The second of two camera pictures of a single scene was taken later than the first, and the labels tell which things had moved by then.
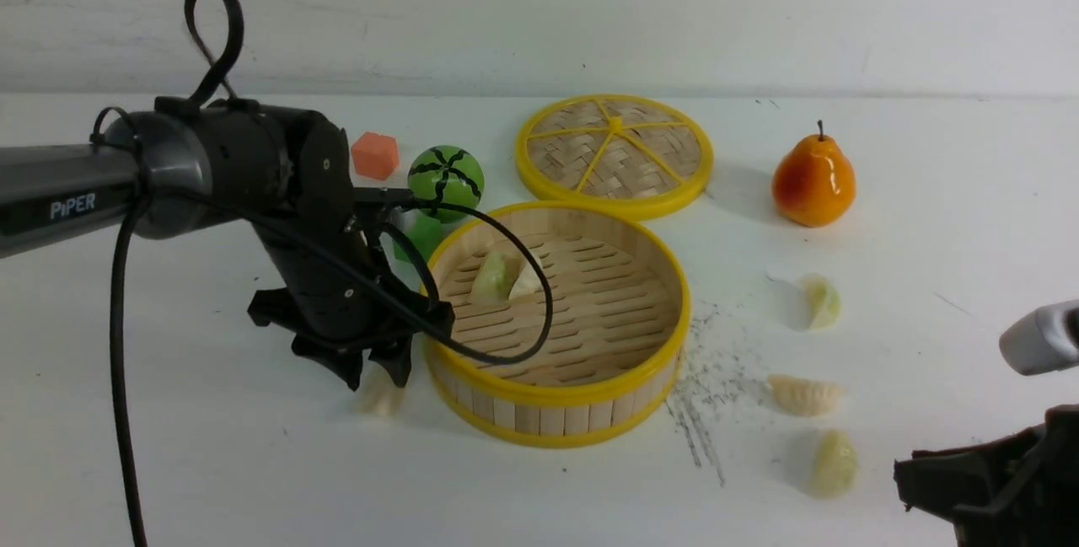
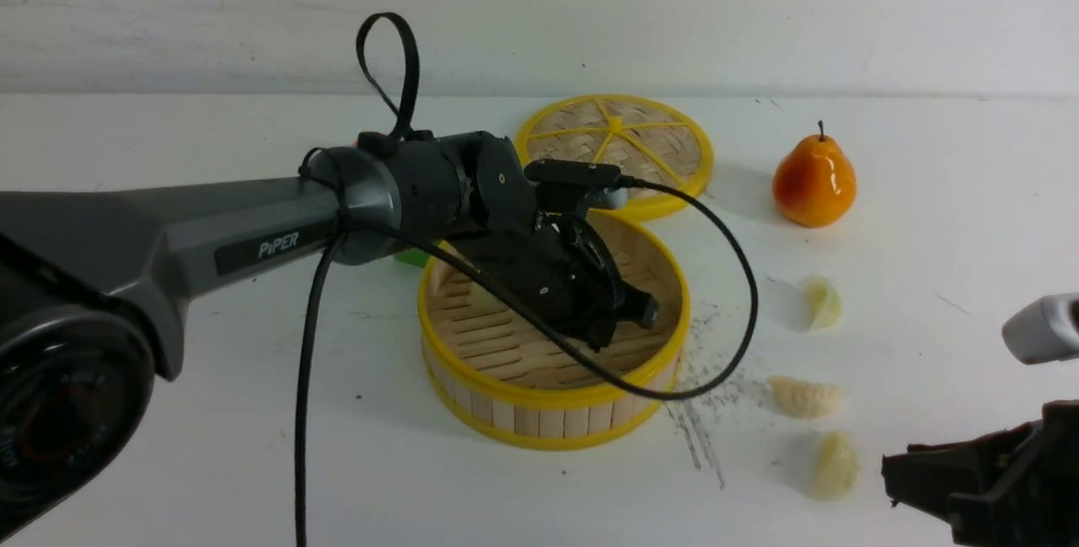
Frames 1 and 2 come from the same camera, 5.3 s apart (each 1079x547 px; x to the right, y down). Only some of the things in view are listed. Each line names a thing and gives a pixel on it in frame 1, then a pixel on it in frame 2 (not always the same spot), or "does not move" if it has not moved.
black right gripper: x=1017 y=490 does not move
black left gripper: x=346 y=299 to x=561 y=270
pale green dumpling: x=834 y=465 does not move
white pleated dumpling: x=802 y=397 does not move
